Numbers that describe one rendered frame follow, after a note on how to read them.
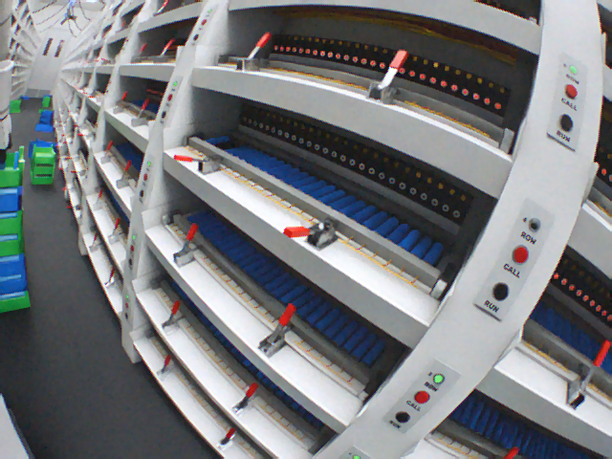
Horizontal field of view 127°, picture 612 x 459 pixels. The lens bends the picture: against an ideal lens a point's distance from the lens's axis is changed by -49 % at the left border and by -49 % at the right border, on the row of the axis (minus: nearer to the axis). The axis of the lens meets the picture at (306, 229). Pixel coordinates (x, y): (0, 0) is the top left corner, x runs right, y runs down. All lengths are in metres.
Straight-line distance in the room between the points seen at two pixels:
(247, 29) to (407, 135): 0.52
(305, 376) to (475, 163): 0.38
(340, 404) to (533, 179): 0.39
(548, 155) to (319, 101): 0.29
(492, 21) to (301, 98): 0.29
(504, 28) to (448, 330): 0.37
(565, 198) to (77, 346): 1.23
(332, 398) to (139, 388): 0.69
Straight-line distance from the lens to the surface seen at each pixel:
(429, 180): 0.47
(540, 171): 0.32
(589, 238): 0.35
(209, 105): 0.71
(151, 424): 0.94
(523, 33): 0.41
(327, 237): 0.38
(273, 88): 0.46
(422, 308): 0.35
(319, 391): 0.46
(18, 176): 1.01
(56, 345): 1.11
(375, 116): 0.35
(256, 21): 0.76
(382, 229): 0.42
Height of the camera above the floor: 0.83
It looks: 16 degrees down
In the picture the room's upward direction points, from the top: 23 degrees clockwise
